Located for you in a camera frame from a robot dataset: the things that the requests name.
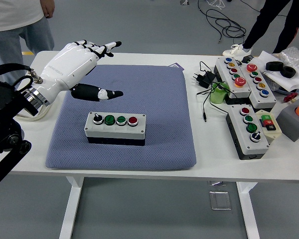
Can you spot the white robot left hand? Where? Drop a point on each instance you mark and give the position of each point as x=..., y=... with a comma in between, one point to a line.
x=67, y=67

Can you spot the grey four-button control box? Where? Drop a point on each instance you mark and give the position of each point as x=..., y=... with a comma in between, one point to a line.
x=114, y=130
x=249, y=149

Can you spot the grey five-button control box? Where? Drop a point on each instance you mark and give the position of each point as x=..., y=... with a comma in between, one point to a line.
x=224, y=71
x=266, y=100

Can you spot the cream plastic tray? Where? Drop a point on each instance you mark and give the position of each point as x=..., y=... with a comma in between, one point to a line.
x=32, y=119

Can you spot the person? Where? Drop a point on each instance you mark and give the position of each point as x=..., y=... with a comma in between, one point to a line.
x=266, y=22
x=10, y=37

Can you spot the blue-grey cushion mat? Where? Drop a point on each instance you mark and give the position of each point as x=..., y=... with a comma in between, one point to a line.
x=159, y=99

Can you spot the purple-edged card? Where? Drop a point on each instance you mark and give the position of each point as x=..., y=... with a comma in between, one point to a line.
x=175, y=66

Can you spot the metal floor fitting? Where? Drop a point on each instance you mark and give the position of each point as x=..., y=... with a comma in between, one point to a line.
x=185, y=2

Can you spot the black power adapter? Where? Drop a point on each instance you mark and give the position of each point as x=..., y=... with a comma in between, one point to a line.
x=205, y=79

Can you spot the white table leg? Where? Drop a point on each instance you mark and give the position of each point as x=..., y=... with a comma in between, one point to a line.
x=249, y=211
x=72, y=211

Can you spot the green plastic cup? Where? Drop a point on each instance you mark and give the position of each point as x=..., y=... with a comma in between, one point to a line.
x=216, y=95

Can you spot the small black device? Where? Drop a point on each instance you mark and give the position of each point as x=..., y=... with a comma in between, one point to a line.
x=246, y=59

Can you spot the metal floor socket plate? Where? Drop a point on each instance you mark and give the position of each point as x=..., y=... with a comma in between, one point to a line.
x=220, y=200

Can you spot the white foam sheet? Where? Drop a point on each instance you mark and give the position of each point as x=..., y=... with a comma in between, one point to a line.
x=289, y=82

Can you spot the clear bubble wrap bag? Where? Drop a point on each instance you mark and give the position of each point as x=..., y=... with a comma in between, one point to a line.
x=292, y=57

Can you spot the grey foam block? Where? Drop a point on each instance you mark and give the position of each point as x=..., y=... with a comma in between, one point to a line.
x=291, y=124

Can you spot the small metal floor bracket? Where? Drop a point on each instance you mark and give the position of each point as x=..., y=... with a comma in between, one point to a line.
x=216, y=183

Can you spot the cream three-button switch box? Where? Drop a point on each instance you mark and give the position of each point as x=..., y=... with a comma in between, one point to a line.
x=274, y=133

